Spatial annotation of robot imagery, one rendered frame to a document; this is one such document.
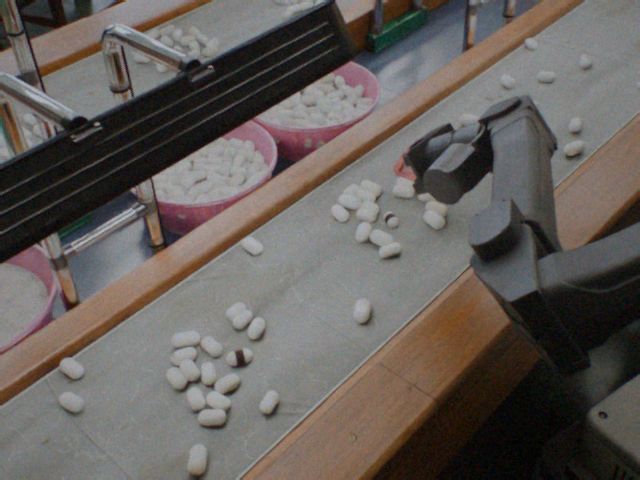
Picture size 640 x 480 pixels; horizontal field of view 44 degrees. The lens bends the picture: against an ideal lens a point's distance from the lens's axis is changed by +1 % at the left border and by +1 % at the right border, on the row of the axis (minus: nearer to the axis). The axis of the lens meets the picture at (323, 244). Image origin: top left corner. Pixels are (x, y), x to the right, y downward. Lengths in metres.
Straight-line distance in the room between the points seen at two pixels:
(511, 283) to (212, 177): 0.83
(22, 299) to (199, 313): 0.26
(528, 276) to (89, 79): 1.25
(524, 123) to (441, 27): 1.03
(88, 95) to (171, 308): 0.64
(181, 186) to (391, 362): 0.53
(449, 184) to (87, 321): 0.51
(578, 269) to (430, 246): 0.63
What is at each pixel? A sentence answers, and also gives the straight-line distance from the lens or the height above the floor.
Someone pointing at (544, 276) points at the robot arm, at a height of 1.13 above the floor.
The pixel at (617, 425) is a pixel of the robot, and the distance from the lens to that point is 1.36.
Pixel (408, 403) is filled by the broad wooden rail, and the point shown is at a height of 0.77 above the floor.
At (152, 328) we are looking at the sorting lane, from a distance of 1.10.
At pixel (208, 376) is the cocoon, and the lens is 1.01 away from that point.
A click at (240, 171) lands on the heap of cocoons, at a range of 1.35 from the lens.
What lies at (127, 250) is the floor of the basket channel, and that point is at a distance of 1.34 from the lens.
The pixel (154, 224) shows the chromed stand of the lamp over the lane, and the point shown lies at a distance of 1.16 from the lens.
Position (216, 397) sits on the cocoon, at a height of 0.76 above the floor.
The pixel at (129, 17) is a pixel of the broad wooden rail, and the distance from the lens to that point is 1.87.
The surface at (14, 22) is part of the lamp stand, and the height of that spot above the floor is 1.05.
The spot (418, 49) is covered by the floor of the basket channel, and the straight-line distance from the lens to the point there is 1.86.
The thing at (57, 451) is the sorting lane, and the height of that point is 0.74.
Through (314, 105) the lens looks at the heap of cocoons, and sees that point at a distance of 1.55.
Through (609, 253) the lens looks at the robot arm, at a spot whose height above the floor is 1.15.
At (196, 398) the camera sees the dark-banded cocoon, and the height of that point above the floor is 0.76.
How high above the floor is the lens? 1.53
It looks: 41 degrees down
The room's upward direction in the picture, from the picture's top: 2 degrees counter-clockwise
